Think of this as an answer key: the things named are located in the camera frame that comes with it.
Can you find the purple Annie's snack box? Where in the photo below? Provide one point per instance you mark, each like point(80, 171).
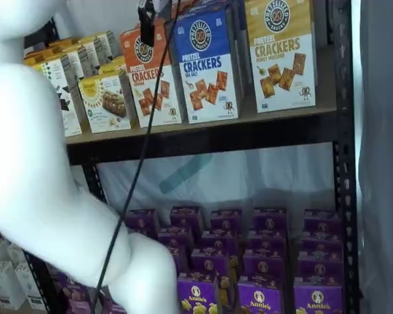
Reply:
point(196, 297)
point(186, 219)
point(262, 301)
point(268, 242)
point(176, 238)
point(181, 261)
point(317, 301)
point(113, 305)
point(149, 236)
point(142, 222)
point(226, 222)
point(321, 266)
point(209, 265)
point(220, 242)
point(264, 266)
point(322, 222)
point(270, 220)
point(322, 243)
point(78, 294)

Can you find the Simple Mills Sweet Thins box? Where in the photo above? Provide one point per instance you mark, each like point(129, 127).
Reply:
point(103, 47)
point(85, 57)
point(68, 111)
point(72, 65)

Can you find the Simple Mills almond bars box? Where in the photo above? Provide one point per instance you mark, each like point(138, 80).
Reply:
point(101, 104)
point(109, 69)
point(116, 60)

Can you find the black metal rack beam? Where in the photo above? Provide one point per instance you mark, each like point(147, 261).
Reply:
point(216, 140)

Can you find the black perforated rack post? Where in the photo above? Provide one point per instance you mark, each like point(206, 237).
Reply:
point(348, 196)
point(41, 284)
point(92, 180)

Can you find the blue white pretzel crackers box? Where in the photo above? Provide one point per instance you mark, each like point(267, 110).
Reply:
point(209, 81)

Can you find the black metal shelf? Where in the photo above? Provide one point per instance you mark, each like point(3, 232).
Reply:
point(249, 176)

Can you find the gold honey mustard crackers box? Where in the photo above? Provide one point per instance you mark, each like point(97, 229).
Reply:
point(281, 65)

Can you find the grey plastic curtain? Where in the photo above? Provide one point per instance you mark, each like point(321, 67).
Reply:
point(380, 163)

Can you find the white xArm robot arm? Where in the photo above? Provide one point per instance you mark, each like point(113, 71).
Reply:
point(36, 147)

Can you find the wooden shelf board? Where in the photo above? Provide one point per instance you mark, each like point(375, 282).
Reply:
point(249, 118)

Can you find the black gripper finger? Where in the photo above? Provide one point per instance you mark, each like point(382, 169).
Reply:
point(148, 26)

